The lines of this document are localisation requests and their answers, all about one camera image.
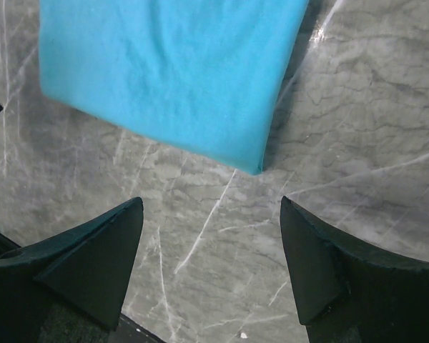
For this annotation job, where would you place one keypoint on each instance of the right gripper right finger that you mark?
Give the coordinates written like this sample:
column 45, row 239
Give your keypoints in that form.
column 347, row 290

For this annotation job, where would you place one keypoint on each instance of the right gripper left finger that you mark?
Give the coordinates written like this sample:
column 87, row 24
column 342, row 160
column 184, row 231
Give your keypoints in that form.
column 71, row 286

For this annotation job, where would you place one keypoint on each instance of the turquoise t-shirt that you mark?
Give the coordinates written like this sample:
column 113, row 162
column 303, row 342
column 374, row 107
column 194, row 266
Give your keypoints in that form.
column 203, row 76

